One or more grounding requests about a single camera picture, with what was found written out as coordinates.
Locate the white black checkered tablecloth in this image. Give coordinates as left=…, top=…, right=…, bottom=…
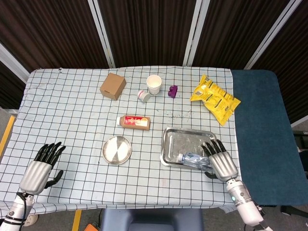
left=0, top=66, right=246, bottom=218

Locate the rectangular steel tray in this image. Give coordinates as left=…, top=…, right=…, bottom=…
left=160, top=127, right=218, bottom=170

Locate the yellow snack bag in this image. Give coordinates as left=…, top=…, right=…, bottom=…
left=190, top=74, right=242, bottom=126

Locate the white paper cup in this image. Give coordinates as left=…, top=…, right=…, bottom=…
left=146, top=75, right=162, bottom=96

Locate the small white jar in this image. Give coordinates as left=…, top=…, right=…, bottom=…
left=137, top=90, right=151, bottom=103

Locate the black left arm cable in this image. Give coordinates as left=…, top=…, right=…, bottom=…
left=16, top=192, right=29, bottom=227

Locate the brown folding partition screen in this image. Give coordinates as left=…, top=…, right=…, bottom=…
left=0, top=0, right=308, bottom=128

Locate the purple plastic block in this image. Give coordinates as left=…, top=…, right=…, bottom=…
left=167, top=85, right=179, bottom=99

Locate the brown cardboard box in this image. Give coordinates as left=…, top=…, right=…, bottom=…
left=99, top=73, right=127, bottom=101

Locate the clear plastic water bottle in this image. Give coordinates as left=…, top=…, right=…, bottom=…
left=177, top=153, right=216, bottom=174

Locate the round steel plate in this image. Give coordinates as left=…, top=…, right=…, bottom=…
left=102, top=136, right=132, bottom=165

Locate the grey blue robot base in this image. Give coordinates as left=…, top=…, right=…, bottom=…
left=100, top=208, right=204, bottom=231

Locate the orange-labelled drink bottle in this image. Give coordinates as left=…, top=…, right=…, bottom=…
left=116, top=115, right=151, bottom=131

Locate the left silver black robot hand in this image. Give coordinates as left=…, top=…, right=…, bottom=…
left=19, top=141, right=66, bottom=195

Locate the teal table cover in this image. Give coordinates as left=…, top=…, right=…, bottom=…
left=231, top=69, right=308, bottom=207

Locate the orange floor object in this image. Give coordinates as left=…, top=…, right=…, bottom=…
left=84, top=223, right=102, bottom=231

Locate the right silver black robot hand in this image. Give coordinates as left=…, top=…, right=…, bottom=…
left=201, top=139, right=239, bottom=182

